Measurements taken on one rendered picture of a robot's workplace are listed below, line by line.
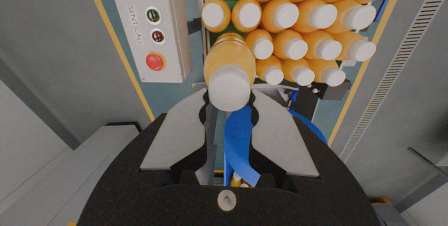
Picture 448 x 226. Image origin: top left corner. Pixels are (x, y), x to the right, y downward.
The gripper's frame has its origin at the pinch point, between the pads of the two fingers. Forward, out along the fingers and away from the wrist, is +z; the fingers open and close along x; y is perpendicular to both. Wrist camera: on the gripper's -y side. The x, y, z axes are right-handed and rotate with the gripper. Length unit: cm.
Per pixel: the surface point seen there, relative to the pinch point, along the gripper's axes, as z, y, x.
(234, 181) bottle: 22, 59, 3
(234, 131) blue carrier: 17.0, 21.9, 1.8
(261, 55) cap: 18.4, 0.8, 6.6
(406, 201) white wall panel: 122, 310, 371
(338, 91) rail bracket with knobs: 27.2, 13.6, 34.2
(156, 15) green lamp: 16.3, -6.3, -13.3
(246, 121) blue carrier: 21.3, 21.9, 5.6
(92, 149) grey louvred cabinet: 80, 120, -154
